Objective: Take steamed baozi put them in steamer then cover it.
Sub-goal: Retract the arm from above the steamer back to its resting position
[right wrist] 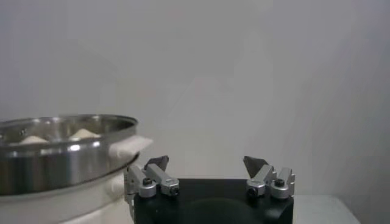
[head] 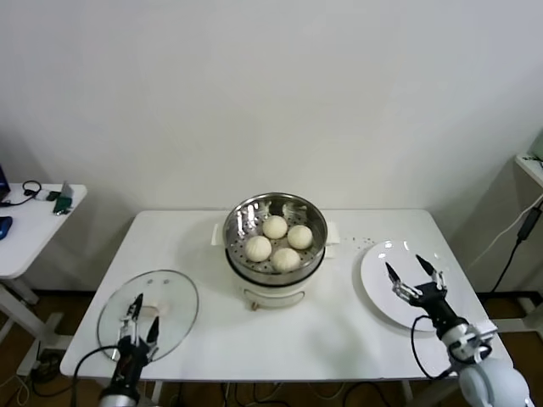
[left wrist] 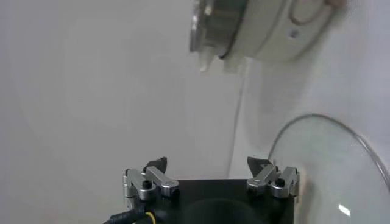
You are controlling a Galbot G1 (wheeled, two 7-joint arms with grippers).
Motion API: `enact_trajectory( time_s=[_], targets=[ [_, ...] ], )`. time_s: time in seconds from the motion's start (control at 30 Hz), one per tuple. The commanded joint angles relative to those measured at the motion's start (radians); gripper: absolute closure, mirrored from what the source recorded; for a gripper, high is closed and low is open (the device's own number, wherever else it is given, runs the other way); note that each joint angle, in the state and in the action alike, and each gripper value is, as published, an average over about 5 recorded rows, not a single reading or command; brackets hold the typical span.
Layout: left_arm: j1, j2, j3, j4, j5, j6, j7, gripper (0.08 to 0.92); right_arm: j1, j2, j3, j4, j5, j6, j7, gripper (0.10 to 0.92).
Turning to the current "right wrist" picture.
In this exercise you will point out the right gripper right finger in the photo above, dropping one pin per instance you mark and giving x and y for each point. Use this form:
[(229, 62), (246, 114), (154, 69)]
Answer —
[(262, 175)]

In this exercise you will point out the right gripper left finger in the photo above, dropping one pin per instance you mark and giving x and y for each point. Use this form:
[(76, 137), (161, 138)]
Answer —
[(158, 176)]

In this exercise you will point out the white steamed baozi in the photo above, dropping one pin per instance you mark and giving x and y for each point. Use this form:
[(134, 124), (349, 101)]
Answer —
[(33, 140), (83, 134)]

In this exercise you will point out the perforated steel steamer basket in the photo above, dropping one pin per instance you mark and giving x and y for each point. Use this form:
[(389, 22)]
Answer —
[(61, 170)]

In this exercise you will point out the white electric cooking pot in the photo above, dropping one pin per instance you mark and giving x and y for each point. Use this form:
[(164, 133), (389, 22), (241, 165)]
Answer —
[(76, 210)]

